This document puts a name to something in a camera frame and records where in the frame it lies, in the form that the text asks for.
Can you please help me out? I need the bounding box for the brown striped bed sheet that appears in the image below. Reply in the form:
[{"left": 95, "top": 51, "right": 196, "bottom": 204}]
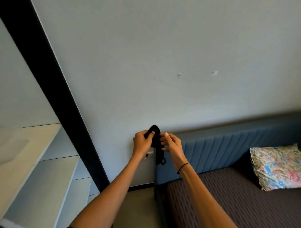
[{"left": 162, "top": 164, "right": 301, "bottom": 228}]

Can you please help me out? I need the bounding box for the person's right hand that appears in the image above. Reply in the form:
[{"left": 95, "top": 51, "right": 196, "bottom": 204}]
[{"left": 160, "top": 132, "right": 189, "bottom": 170}]

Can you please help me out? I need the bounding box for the floral pillow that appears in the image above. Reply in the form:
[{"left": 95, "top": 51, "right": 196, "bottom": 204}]
[{"left": 249, "top": 144, "right": 301, "bottom": 192}]

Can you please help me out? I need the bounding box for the black sock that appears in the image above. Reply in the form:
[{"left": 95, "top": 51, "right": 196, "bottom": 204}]
[{"left": 144, "top": 125, "right": 167, "bottom": 166}]

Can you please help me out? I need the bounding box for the person's right forearm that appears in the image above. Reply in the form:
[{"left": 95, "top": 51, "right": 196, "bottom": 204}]
[{"left": 177, "top": 160, "right": 238, "bottom": 228}]

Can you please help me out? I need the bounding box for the blue upholstered headboard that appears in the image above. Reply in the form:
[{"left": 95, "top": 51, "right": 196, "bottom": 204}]
[{"left": 154, "top": 114, "right": 301, "bottom": 200}]

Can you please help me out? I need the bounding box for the white shelf unit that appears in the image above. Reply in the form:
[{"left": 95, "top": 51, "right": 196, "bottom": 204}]
[{"left": 0, "top": 123, "right": 100, "bottom": 228}]

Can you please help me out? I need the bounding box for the black wrist band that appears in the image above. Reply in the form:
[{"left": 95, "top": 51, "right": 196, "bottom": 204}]
[{"left": 177, "top": 163, "right": 190, "bottom": 175}]

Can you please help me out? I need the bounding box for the person's left forearm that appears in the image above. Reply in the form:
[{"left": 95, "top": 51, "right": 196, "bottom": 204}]
[{"left": 70, "top": 152, "right": 144, "bottom": 228}]

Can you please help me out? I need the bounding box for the person's left hand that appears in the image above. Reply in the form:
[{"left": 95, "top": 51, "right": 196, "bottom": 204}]
[{"left": 133, "top": 130, "right": 155, "bottom": 157}]

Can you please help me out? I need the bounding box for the black vertical frame post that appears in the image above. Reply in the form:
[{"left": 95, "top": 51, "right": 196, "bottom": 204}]
[{"left": 0, "top": 0, "right": 110, "bottom": 192}]

